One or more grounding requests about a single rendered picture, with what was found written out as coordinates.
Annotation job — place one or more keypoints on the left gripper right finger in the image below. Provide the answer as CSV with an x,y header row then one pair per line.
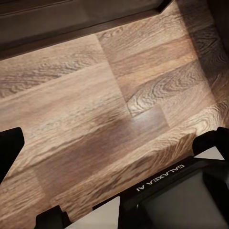
x,y
221,141

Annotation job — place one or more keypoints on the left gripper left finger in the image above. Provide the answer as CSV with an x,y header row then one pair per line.
x,y
11,143

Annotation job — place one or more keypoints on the nightstand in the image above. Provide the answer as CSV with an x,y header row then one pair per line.
x,y
30,25

